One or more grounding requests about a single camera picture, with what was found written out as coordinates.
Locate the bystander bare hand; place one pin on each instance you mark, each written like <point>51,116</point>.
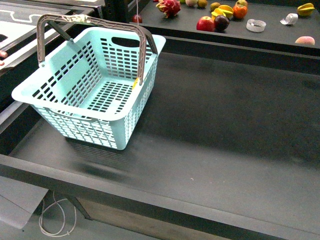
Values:
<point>3,55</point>

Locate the light blue plastic basket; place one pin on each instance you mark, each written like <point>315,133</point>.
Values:
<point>86,69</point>

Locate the green red mango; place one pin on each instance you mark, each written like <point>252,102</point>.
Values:
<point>242,3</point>

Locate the small red fruit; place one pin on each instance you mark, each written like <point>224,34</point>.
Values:
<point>137,19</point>

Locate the pink dragon fruit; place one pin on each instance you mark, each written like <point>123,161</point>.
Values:
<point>169,8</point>

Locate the pale peach fruit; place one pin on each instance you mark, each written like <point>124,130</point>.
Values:
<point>191,3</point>

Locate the red apple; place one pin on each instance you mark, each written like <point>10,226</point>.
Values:
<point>206,24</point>

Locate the brown kiwi fruit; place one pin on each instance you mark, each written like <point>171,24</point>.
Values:
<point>202,3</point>

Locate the olive green small fruit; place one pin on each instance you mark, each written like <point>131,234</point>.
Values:
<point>214,6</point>

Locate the dark purple plum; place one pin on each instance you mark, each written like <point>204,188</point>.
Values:
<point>221,22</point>

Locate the yellow starfruit near plum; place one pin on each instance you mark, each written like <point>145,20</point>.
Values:
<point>224,10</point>

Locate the orange persimmon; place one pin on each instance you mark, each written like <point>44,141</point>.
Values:
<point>239,11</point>

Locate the clear tape roll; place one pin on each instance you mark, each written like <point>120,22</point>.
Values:
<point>255,26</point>

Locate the pink peach front edge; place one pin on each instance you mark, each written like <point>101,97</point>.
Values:
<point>305,40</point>

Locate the yellow starfruit far right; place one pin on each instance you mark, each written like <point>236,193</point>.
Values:
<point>305,10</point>

